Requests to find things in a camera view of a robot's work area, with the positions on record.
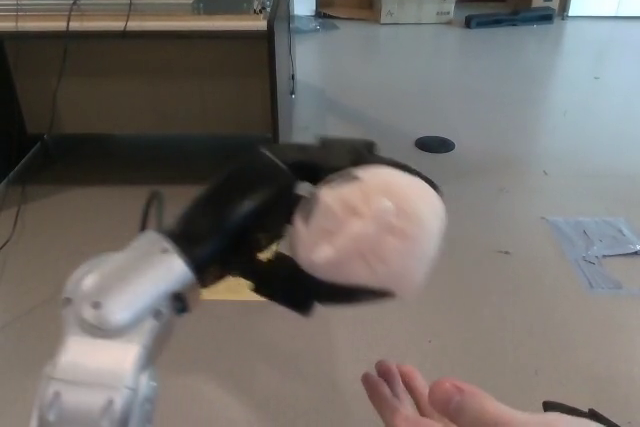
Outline thin black hanging cable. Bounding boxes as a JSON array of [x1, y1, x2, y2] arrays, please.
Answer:
[[286, 0, 298, 98]]

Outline pink plush dumpling with sunglasses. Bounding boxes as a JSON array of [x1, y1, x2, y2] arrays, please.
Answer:
[[287, 162, 449, 298]]

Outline wooden desk with dark sides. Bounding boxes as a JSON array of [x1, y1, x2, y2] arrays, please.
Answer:
[[0, 0, 297, 183]]

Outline person's bare hand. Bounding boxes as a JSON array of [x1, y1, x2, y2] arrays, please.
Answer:
[[360, 359, 601, 427]]

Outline black wristband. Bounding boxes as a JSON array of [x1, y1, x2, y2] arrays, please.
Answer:
[[542, 400, 624, 427]]

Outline clear plastic bag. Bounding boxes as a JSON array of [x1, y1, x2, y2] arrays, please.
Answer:
[[293, 14, 340, 34]]

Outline long black foam bar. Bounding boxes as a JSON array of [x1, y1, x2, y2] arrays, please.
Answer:
[[464, 5, 558, 30]]

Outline yellow paper sheet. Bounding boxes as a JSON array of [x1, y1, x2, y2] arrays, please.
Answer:
[[199, 242, 280, 301]]

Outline aluminium profile rails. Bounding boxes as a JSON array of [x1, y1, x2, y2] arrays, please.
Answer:
[[0, 0, 201, 14]]

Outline black round floor cover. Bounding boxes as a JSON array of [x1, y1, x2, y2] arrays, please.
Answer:
[[415, 135, 456, 154]]

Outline black robot wrist cable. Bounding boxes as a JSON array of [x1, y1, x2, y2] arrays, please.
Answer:
[[142, 190, 170, 237]]

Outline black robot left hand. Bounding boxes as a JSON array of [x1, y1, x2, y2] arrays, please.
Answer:
[[167, 136, 444, 318]]

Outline grey tape patch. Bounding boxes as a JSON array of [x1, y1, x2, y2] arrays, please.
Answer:
[[544, 216, 640, 293]]

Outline long black desk cable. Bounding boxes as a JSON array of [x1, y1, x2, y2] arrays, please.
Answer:
[[0, 0, 82, 251]]

